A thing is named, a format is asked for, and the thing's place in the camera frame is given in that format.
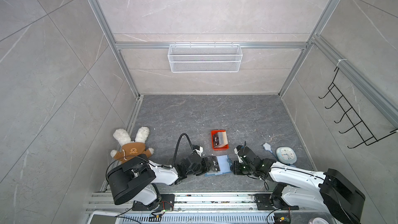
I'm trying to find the blue leather card holder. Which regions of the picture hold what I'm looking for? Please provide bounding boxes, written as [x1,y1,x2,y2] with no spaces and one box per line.
[204,155,232,177]

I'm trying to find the red plastic tray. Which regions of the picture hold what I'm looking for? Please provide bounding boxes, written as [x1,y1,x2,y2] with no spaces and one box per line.
[211,130,229,150]

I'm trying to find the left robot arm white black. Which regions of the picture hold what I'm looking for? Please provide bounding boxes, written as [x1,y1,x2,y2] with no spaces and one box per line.
[106,150,211,206]

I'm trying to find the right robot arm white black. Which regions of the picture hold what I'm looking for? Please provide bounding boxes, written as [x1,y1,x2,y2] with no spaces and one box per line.
[234,145,365,224]

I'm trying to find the blue toy figure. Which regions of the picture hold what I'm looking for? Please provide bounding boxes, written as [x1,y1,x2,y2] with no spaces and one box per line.
[263,143,273,153]

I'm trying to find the round mint alarm clock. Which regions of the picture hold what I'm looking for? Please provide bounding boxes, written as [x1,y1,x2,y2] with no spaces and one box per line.
[276,146,297,164]

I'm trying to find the white plush bunny toy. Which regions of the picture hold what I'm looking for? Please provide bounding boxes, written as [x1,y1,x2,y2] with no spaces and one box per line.
[110,127,154,163]

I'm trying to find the white tablet device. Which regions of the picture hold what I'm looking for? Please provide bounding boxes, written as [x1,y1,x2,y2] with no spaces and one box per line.
[87,211,123,224]

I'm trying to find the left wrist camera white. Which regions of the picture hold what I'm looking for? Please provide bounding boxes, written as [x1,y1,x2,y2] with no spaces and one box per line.
[193,145,203,157]

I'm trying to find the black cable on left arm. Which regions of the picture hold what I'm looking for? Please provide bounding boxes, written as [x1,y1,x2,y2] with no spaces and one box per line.
[105,133,197,190]

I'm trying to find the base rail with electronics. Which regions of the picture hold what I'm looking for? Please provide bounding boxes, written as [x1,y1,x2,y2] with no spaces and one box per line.
[83,192,338,224]

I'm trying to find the white wire mesh basket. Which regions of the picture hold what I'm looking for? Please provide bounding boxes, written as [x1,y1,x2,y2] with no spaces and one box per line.
[167,44,243,73]

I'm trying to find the black wire hook rack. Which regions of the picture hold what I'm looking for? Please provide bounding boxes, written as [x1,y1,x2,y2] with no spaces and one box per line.
[318,67,398,149]

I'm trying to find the aluminium frame rails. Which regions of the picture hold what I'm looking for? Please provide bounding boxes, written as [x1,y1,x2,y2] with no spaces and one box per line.
[88,0,398,126]

